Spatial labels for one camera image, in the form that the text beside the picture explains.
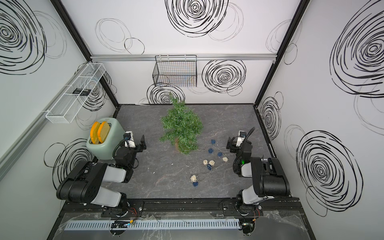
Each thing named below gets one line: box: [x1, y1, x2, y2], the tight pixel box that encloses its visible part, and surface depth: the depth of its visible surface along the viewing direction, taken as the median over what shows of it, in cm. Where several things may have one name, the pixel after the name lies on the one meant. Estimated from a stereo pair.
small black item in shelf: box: [72, 88, 91, 96], surface depth 79 cm
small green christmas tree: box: [159, 92, 203, 155], surface depth 76 cm
